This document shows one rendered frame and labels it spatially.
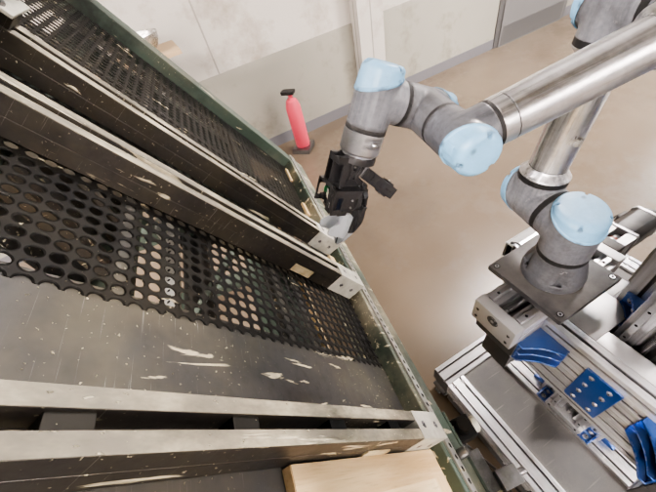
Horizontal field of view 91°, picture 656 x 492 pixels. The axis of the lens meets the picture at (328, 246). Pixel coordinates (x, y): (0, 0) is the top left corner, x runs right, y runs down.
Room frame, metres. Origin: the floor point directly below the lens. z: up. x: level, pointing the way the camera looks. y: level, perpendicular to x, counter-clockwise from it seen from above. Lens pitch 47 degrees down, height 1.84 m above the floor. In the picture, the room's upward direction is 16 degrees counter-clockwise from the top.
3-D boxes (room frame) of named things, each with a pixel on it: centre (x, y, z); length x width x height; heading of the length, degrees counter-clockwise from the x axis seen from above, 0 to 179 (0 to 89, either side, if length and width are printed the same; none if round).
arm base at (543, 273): (0.43, -0.57, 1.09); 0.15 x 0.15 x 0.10
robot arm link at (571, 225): (0.44, -0.57, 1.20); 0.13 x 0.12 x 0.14; 4
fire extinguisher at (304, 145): (3.26, -0.04, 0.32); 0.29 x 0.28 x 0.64; 17
